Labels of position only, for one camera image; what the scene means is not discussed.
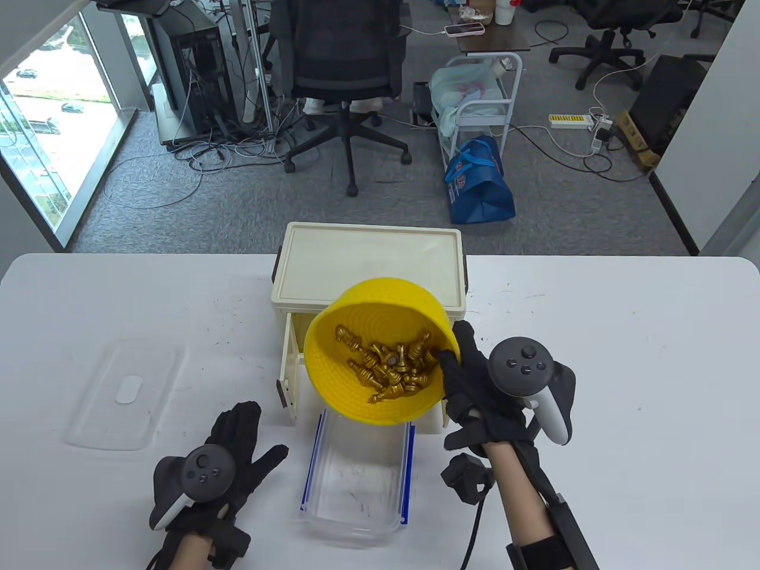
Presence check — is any blue shopping bag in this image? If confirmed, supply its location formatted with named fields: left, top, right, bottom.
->
left=445, top=135, right=516, bottom=225

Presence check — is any clear plastic box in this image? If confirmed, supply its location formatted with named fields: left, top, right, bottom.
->
left=299, top=407, right=415, bottom=541

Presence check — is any white desk leg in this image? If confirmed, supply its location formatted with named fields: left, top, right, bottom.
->
left=237, top=0, right=262, bottom=122

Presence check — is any glass window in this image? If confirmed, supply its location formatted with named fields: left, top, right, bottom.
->
left=0, top=12, right=158, bottom=232

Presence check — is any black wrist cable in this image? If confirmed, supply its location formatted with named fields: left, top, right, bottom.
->
left=460, top=498, right=486, bottom=570

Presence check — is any cream plastic cabinet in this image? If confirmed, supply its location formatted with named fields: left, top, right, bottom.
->
left=270, top=223, right=471, bottom=429

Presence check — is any black floor box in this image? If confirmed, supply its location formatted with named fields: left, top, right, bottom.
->
left=411, top=82, right=434, bottom=126

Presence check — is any person's right forearm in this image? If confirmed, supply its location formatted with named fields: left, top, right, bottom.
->
left=487, top=442, right=562, bottom=570

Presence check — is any person's left forearm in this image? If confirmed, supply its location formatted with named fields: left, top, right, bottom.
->
left=175, top=531, right=211, bottom=570

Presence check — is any black computer tower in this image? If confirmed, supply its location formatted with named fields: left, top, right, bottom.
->
left=145, top=6, right=238, bottom=146

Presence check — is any pile of gold chess pieces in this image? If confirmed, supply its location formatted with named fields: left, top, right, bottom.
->
left=334, top=324, right=440, bottom=406

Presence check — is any brown side table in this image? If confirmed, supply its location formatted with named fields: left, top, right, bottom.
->
left=446, top=0, right=531, bottom=55

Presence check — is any black mesh office chair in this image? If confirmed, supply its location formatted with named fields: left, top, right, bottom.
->
left=261, top=0, right=413, bottom=198

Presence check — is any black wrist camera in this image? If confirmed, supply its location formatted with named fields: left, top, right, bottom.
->
left=441, top=452, right=495, bottom=505

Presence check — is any tangle of floor cables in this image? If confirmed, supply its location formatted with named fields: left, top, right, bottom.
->
left=101, top=89, right=309, bottom=208

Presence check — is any white rolling cart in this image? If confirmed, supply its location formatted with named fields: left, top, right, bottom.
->
left=439, top=52, right=523, bottom=173

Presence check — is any snack packet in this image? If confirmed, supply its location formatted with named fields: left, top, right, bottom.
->
left=457, top=0, right=496, bottom=24

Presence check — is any yellow ribbed bowl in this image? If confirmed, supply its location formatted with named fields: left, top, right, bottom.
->
left=303, top=278, right=461, bottom=427

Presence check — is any black equipment case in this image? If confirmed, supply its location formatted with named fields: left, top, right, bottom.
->
left=629, top=55, right=710, bottom=156

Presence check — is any black forearm pack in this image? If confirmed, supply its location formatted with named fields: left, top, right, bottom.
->
left=505, top=493, right=600, bottom=570

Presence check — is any clear plastic box lid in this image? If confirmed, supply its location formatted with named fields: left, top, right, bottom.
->
left=65, top=338, right=186, bottom=452

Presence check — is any person's left hand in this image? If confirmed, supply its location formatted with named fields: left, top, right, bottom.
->
left=151, top=401, right=290, bottom=568

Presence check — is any grey handheld controller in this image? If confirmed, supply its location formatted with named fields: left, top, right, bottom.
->
left=487, top=337, right=571, bottom=446
left=148, top=445, right=236, bottom=531

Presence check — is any cardboard box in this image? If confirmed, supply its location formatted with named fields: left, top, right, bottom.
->
left=616, top=110, right=661, bottom=170

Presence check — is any person's right hand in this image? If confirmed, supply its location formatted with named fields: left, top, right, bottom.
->
left=436, top=321, right=577, bottom=451

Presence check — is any white plastic bag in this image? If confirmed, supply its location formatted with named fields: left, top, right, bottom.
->
left=429, top=64, right=496, bottom=155

